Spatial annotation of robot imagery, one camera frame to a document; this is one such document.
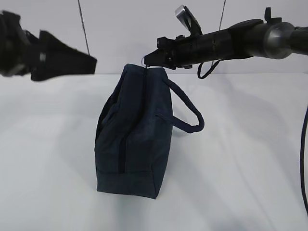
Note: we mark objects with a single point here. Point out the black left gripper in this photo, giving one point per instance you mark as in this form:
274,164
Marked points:
49,57

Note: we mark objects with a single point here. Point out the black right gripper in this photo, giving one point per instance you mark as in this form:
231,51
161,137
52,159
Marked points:
166,54

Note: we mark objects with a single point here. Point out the dark navy fabric bag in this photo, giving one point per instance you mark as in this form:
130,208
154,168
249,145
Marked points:
134,130

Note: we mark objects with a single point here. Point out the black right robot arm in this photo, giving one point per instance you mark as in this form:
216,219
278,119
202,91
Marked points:
269,38

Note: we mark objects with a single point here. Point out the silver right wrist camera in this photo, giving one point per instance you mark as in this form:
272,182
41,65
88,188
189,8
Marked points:
184,15

